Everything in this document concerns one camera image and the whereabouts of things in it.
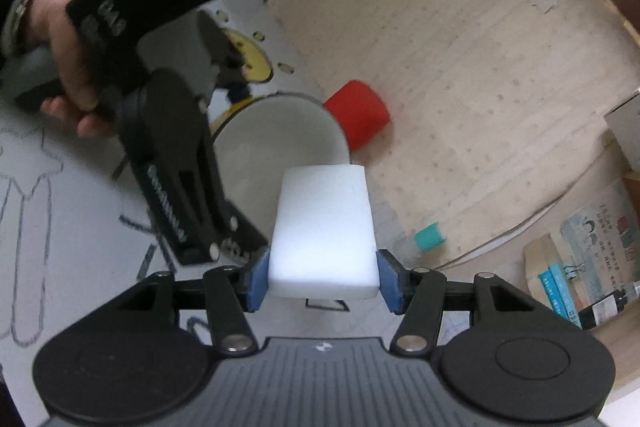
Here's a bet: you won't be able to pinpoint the black dropper bottle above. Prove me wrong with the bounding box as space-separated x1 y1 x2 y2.
580 282 640 328

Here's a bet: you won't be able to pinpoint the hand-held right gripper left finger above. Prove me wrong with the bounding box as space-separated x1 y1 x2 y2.
116 246 273 354

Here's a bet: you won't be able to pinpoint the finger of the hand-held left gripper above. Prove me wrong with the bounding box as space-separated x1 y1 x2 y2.
131 127 271 265
197 12 253 100

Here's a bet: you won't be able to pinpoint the stack of books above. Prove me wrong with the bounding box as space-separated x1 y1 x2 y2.
522 232 568 320

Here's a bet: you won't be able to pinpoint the thin blue-spine book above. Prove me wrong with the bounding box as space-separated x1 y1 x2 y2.
547 263 585 328

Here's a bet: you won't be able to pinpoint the yellow and white bowl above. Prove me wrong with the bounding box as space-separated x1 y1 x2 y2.
210 92 351 240

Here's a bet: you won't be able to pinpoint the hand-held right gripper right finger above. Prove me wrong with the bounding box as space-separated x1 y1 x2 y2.
376 249 532 355

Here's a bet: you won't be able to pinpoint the clipped paper sheets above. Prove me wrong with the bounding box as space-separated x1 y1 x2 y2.
560 199 636 303

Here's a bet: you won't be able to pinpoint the person's left hand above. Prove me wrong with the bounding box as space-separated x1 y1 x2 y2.
27 0 113 138

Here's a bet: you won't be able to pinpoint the white printed table mat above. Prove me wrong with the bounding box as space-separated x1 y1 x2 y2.
0 0 481 427

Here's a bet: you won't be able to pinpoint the wooden shelf unit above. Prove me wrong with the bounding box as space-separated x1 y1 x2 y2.
520 92 640 388

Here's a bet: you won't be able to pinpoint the beige cardboard box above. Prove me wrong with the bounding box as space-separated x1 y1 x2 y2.
602 93 640 180

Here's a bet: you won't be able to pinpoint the white sponge block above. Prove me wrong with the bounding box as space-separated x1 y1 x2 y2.
267 163 379 300

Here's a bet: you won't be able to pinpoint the red cylindrical cup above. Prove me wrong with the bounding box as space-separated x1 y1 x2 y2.
322 79 392 154

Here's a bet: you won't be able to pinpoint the teal cap small bottle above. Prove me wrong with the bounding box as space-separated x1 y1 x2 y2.
395 222 447 264

